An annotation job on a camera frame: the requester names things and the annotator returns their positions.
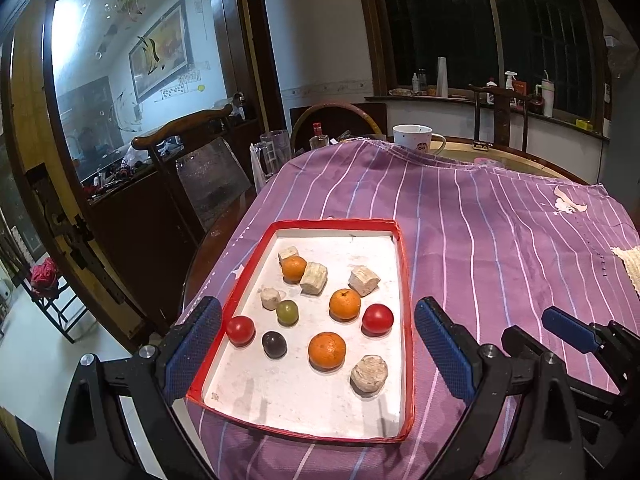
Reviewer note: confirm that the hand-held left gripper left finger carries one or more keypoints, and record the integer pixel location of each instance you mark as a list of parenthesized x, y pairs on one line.
[(192, 345)]

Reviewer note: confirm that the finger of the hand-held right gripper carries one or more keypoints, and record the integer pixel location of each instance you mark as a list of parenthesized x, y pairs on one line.
[(520, 340), (570, 327)]

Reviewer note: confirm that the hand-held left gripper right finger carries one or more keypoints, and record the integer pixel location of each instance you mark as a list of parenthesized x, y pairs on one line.
[(445, 350)]

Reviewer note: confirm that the red cherry tomato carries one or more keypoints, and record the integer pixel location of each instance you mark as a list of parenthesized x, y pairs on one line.
[(240, 330), (377, 319)]

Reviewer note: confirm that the dark purple plum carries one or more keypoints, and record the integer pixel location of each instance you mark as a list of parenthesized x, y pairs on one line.
[(274, 344)]

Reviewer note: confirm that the small beige fibrous chunk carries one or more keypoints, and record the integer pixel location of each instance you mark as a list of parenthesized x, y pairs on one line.
[(270, 299)]

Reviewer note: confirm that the green grape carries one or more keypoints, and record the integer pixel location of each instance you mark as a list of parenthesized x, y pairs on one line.
[(287, 311)]

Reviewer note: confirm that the orange mandarin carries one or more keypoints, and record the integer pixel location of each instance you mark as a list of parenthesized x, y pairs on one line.
[(294, 268), (345, 304), (327, 351)]

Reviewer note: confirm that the red rimmed white tray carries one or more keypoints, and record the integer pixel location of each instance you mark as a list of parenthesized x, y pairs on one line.
[(310, 400)]

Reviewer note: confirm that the cream knitted cloth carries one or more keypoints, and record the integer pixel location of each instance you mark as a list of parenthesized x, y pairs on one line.
[(630, 265)]

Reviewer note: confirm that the purple striped cloth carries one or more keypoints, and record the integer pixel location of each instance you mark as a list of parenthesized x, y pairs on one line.
[(475, 240)]

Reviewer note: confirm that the dark wooden sideboard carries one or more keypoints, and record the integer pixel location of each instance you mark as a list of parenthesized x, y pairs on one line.
[(135, 230)]

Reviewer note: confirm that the red cloth bundle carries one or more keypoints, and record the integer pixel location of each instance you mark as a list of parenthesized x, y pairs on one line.
[(45, 275)]

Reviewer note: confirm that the clear glass pitcher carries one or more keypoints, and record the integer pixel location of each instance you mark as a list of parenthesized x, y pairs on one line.
[(272, 155)]

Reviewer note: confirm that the white mug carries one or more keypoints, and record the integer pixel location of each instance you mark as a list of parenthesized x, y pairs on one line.
[(417, 138)]

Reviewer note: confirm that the wooden chair with plastic cover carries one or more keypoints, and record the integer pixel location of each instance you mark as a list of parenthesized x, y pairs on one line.
[(185, 127)]

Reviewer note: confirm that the dark wooden chair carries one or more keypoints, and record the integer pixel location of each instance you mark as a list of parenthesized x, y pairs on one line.
[(501, 110)]

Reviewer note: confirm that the white tumbler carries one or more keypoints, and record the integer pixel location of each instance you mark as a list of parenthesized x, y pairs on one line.
[(548, 100)]

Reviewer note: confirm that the clear bottle with red cap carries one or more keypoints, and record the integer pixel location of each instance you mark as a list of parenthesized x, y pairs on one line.
[(318, 136)]

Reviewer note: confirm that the small red box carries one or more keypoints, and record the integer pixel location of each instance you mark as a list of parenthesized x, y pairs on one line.
[(521, 87)]

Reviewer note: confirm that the white spray bottle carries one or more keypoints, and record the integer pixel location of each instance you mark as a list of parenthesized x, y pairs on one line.
[(510, 82)]

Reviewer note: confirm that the round wooden hoop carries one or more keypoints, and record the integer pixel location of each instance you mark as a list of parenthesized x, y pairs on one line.
[(340, 105)]

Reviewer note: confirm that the small white bottle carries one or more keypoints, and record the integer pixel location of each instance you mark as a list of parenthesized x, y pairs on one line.
[(415, 84)]

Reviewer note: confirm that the tall white cup stack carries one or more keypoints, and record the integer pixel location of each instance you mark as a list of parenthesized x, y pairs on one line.
[(442, 77)]

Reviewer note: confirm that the framed fish painting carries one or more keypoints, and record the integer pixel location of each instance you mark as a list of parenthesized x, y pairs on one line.
[(160, 50)]

